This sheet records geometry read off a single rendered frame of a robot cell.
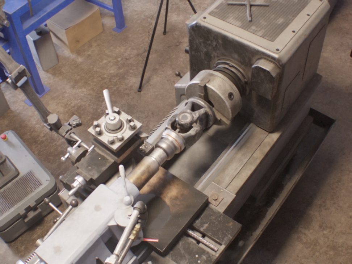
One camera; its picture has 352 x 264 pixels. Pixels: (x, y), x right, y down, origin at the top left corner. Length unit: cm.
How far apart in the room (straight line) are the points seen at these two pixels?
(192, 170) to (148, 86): 151
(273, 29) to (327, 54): 206
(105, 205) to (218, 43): 88
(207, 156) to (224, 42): 61
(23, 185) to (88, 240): 139
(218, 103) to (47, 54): 223
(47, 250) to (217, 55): 114
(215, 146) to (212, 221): 53
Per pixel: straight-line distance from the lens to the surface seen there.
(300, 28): 205
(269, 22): 205
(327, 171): 320
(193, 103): 192
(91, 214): 165
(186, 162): 225
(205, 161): 225
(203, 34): 206
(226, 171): 209
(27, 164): 302
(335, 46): 415
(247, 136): 221
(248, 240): 240
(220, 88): 191
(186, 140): 185
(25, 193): 290
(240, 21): 204
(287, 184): 260
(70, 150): 219
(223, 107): 194
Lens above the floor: 258
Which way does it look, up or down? 51 degrees down
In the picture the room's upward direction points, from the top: 4 degrees counter-clockwise
